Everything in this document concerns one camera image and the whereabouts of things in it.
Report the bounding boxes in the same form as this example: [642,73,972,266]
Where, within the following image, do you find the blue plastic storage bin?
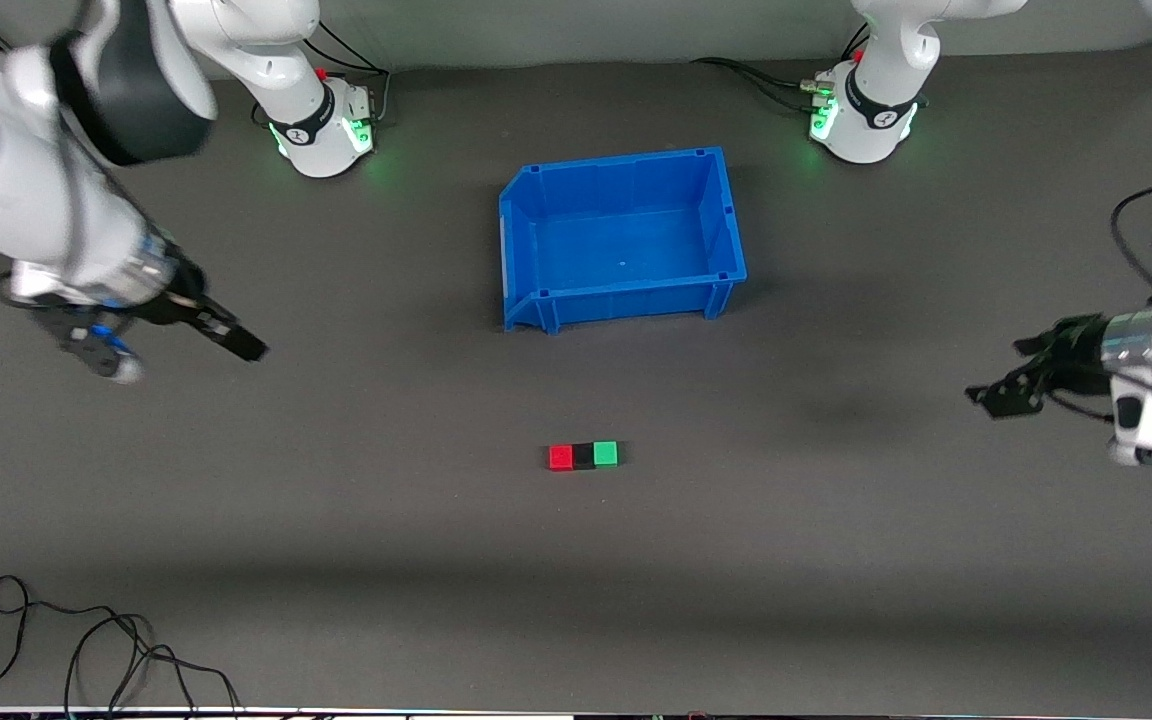
[498,146,748,335]

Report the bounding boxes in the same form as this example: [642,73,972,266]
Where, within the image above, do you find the black right arm base cables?
[251,15,393,131]

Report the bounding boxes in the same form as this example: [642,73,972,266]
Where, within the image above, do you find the black arm base cables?
[251,15,393,131]
[691,25,872,113]

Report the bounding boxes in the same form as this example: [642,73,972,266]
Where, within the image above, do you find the thin black loose cable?
[0,575,242,716]

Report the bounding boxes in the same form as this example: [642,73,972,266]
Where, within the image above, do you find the black left arm base cables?
[691,25,872,113]

